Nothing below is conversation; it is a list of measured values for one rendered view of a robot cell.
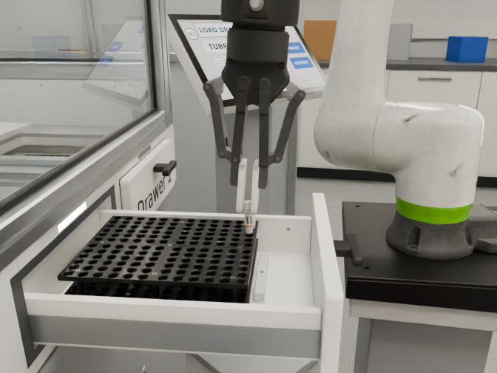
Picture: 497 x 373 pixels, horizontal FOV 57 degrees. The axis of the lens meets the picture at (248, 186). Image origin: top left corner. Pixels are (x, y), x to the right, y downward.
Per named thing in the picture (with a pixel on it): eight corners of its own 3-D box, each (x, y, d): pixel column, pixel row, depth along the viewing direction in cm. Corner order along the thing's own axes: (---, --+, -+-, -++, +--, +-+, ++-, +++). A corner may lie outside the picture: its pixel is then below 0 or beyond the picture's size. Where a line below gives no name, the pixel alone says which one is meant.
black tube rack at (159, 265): (257, 259, 70) (258, 220, 67) (248, 332, 53) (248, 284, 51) (117, 253, 71) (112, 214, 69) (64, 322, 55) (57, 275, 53)
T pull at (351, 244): (354, 240, 62) (355, 231, 61) (362, 269, 55) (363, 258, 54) (328, 239, 62) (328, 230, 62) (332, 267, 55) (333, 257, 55)
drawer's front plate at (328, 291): (319, 254, 75) (323, 191, 71) (336, 386, 48) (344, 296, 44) (308, 254, 75) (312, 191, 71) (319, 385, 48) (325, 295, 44)
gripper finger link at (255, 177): (255, 158, 62) (260, 159, 62) (252, 206, 64) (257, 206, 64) (253, 165, 59) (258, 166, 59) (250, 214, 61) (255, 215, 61)
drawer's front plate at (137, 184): (174, 184, 107) (171, 138, 103) (134, 240, 80) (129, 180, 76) (167, 184, 107) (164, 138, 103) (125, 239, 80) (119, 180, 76)
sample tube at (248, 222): (254, 234, 63) (251, 202, 62) (245, 234, 63) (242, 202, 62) (254, 230, 64) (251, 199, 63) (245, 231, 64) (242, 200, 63)
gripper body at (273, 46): (218, 25, 51) (215, 106, 55) (293, 29, 51) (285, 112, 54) (228, 24, 58) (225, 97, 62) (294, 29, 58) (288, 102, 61)
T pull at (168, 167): (177, 166, 94) (177, 159, 93) (168, 177, 87) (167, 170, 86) (160, 165, 94) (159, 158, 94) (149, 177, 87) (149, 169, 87)
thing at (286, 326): (309, 250, 73) (311, 215, 71) (319, 363, 49) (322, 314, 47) (69, 240, 76) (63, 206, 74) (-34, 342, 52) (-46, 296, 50)
